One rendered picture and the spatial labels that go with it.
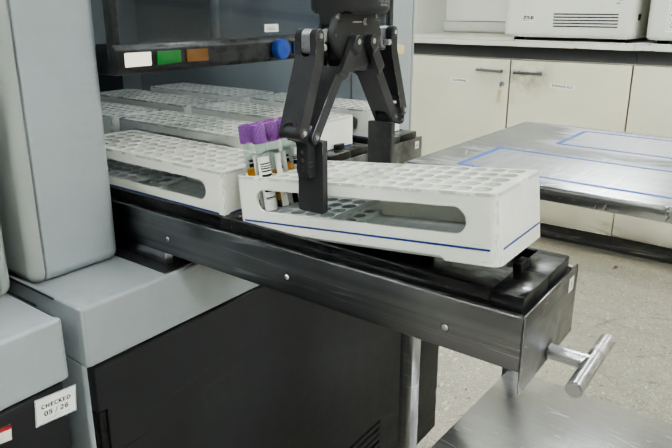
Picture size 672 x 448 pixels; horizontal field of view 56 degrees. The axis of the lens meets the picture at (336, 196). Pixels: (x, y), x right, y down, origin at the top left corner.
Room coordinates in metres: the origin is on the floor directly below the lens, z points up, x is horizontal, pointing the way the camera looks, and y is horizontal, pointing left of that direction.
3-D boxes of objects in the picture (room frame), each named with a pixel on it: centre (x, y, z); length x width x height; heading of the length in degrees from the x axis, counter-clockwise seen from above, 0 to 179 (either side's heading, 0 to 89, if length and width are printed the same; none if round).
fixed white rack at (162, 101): (1.30, 0.37, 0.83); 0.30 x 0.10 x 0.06; 53
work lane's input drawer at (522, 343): (0.69, 0.07, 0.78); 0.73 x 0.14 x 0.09; 53
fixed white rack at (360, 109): (1.23, 0.03, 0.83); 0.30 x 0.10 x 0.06; 53
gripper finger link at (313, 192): (0.58, 0.02, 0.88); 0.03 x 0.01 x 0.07; 53
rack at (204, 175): (0.80, 0.21, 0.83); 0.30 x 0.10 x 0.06; 53
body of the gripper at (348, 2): (0.63, -0.01, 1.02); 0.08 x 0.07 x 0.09; 143
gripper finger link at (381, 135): (0.68, -0.05, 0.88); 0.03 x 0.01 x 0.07; 53
